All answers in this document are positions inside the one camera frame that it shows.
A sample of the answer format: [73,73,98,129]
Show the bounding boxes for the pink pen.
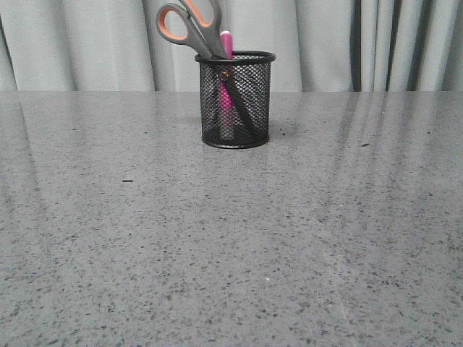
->
[218,30,235,141]

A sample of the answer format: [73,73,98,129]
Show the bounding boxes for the grey orange scissors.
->
[156,1,257,139]

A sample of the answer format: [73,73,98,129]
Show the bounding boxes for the black mesh pen cup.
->
[195,51,276,149]

